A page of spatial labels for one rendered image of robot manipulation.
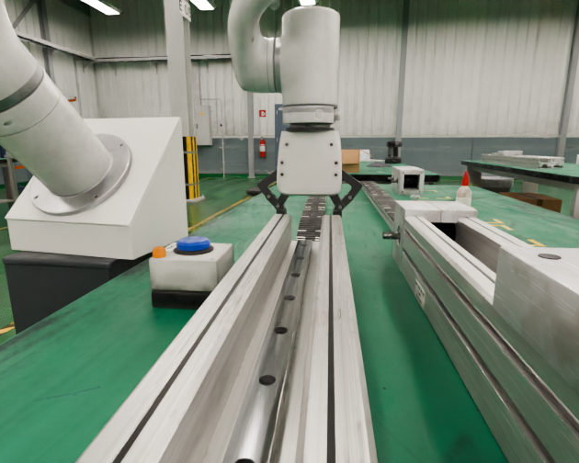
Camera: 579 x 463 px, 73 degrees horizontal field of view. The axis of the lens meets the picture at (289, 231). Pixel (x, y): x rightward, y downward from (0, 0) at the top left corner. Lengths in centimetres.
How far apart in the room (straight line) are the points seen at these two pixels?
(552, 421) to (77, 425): 28
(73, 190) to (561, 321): 70
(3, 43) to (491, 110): 1184
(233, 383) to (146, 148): 59
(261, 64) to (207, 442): 50
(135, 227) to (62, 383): 36
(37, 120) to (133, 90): 1254
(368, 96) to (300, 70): 1100
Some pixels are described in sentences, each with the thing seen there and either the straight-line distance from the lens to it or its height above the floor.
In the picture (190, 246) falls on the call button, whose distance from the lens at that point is 46.
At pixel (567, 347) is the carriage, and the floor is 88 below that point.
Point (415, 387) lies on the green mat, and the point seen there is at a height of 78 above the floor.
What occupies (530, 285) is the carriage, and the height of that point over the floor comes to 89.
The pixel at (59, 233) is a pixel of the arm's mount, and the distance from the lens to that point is 77.
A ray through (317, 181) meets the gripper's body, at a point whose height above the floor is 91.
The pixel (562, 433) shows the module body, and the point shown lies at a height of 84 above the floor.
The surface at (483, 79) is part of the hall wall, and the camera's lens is 1216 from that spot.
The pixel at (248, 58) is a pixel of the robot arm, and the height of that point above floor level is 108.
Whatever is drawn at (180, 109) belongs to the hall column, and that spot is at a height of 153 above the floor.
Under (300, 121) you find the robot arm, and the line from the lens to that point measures 58.
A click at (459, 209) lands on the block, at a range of 60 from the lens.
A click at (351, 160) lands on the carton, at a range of 265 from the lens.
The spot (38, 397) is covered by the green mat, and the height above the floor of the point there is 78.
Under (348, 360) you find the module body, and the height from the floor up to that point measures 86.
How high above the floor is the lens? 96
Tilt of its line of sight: 13 degrees down
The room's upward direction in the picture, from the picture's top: straight up
